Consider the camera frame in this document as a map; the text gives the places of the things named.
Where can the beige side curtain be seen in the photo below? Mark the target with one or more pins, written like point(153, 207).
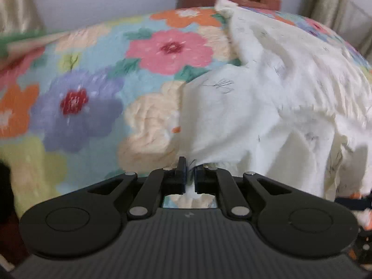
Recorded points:
point(337, 8)

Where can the floral quilted blanket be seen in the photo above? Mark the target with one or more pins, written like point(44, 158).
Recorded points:
point(87, 101)

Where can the white bow-print garment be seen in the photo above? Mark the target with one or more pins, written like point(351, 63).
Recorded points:
point(247, 107)

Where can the gold satin curtain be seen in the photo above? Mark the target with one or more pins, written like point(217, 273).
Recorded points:
point(17, 3)

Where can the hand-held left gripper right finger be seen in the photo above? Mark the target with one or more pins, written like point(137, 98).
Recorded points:
point(199, 180)

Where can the green and white plush toy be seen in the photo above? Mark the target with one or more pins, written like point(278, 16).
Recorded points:
point(17, 42)

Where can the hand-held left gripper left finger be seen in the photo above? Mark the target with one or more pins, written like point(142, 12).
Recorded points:
point(182, 177)

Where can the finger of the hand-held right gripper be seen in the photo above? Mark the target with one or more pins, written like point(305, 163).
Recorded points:
point(354, 204)

